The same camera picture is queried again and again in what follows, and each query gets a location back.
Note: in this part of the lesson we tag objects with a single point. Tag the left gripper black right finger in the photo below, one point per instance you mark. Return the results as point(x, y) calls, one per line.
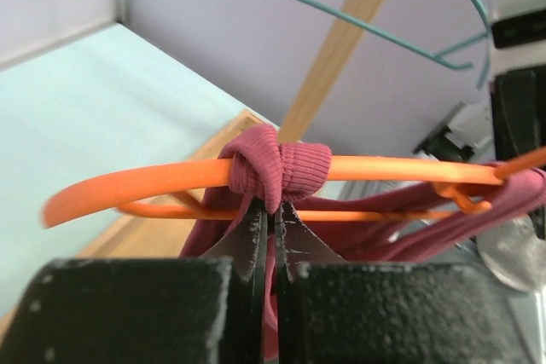
point(334, 311)

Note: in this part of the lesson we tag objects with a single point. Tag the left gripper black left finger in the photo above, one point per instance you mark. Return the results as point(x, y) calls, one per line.
point(206, 309)

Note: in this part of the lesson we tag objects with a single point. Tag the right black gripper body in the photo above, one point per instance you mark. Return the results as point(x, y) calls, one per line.
point(509, 123)

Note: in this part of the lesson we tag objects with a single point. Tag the orange plastic hanger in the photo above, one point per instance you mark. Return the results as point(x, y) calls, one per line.
point(162, 191)

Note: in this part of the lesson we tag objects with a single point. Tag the maroon tank top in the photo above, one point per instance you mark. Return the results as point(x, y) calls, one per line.
point(294, 172)

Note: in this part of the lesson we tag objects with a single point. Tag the teal plastic hanger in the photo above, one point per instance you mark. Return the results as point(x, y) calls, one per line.
point(443, 35)

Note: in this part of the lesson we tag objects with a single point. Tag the wooden clothes rack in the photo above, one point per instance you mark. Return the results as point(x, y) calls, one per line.
point(133, 236)

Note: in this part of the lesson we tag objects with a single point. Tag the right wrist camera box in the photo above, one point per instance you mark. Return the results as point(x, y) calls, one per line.
point(517, 34)

